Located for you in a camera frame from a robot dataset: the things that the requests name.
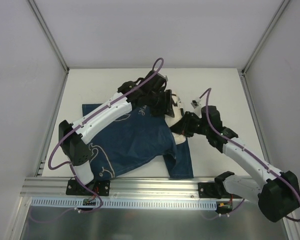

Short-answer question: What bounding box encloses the aluminium mounting rail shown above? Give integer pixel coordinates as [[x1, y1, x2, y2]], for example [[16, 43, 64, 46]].
[[19, 159, 251, 201]]

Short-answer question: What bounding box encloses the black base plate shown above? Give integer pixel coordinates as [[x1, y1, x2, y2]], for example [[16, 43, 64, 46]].
[[197, 182, 242, 199], [65, 178, 111, 197]]

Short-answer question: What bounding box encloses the white slotted cable duct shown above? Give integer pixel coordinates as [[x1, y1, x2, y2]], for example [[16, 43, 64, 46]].
[[30, 197, 217, 211]]

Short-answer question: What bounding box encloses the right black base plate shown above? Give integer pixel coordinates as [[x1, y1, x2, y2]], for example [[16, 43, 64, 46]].
[[197, 182, 242, 199]]

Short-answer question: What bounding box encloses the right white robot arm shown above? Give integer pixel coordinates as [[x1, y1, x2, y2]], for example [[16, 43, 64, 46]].
[[165, 104, 300, 223]]

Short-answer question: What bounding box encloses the left aluminium frame post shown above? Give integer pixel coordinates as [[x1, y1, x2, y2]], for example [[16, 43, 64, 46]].
[[26, 0, 70, 74]]

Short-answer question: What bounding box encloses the aluminium frame post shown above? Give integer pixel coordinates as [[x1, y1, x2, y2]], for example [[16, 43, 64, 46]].
[[241, 0, 292, 75], [26, 0, 70, 74]]

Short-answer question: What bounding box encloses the cream white pillow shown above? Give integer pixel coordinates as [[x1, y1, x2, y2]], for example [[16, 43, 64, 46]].
[[165, 91, 186, 145]]

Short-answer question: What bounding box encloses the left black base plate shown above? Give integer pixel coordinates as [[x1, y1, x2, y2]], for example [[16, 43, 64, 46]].
[[65, 178, 111, 197]]

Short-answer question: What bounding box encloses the right aluminium frame post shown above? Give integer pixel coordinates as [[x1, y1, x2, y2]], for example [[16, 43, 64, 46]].
[[241, 0, 292, 75]]

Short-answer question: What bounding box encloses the blue whale pillowcase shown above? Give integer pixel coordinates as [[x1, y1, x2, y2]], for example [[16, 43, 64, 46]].
[[88, 105, 194, 181]]

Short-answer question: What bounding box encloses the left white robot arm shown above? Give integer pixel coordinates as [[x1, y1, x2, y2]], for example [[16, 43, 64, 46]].
[[58, 70, 175, 195]]

